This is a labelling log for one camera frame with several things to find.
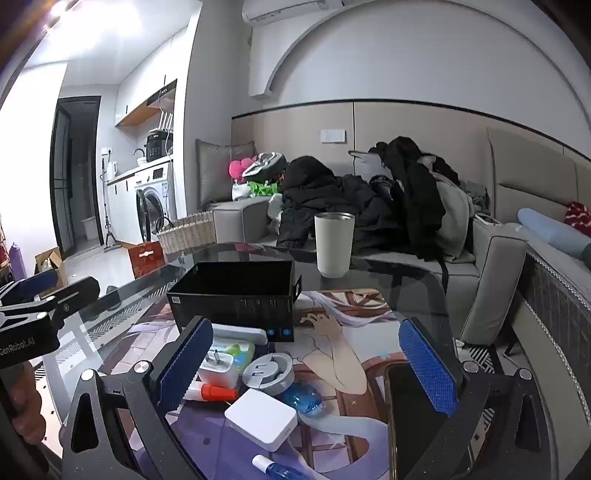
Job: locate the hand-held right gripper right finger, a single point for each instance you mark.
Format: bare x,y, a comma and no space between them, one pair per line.
427,364

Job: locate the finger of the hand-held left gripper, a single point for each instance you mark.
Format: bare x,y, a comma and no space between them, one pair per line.
76,291
39,280

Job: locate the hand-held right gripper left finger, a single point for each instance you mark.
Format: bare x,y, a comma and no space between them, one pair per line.
184,364

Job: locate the green white packet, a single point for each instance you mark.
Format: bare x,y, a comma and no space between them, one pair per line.
240,353

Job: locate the black cardboard box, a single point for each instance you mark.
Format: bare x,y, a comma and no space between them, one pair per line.
231,300

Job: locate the person's left hand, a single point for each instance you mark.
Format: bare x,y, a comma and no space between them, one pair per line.
25,401

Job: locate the white plug charger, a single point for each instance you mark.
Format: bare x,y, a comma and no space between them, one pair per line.
219,369

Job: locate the white tube orange cap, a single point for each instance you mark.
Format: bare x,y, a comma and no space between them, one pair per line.
212,392

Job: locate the white power bank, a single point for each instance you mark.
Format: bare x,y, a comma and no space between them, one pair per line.
240,332

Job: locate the black smartphone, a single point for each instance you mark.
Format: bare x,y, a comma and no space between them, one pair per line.
411,429

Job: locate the red box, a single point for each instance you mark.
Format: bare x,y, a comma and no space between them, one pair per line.
147,259

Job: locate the white square adapter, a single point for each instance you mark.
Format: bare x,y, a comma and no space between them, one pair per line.
261,422

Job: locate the white kitchen cabinet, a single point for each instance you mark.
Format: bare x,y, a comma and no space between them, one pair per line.
123,203

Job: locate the black framed door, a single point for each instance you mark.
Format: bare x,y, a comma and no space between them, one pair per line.
69,175

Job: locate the blue transparent round object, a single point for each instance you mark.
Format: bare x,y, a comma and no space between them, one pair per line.
302,399

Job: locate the wicker basket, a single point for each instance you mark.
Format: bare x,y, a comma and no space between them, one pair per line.
187,233

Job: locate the grey sofa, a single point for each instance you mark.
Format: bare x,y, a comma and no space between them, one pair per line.
494,258

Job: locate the white washing machine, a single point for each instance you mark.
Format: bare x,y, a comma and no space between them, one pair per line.
157,194

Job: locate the white kettle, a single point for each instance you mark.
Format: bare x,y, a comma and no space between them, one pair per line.
111,169

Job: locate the blue spray bottle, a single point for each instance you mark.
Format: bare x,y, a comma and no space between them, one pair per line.
277,467

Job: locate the grey mesh chair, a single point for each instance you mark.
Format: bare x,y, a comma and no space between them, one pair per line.
558,314

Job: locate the grey garment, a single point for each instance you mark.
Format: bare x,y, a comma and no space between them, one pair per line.
457,217

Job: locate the white cup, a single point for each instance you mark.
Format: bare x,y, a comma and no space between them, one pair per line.
334,244

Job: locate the black countertop oven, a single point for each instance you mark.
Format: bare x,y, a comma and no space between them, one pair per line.
157,145

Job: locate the blue pillow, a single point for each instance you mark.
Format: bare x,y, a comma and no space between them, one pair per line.
549,230

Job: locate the grey cushion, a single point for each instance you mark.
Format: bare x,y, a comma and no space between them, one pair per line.
214,170

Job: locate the pile of black clothes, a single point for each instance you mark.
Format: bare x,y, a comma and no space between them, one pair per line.
332,203

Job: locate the white router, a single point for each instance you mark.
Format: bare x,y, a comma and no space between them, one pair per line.
166,123

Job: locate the green bag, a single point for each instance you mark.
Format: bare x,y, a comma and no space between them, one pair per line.
263,188

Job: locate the pink plush toy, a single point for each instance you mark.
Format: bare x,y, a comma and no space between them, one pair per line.
238,168

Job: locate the red patterned cloth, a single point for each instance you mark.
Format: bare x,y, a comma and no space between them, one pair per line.
577,214

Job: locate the grey black helmet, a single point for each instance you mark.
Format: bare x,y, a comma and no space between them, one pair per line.
265,165

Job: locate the white wall switch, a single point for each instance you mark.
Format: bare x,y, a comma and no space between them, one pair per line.
332,136

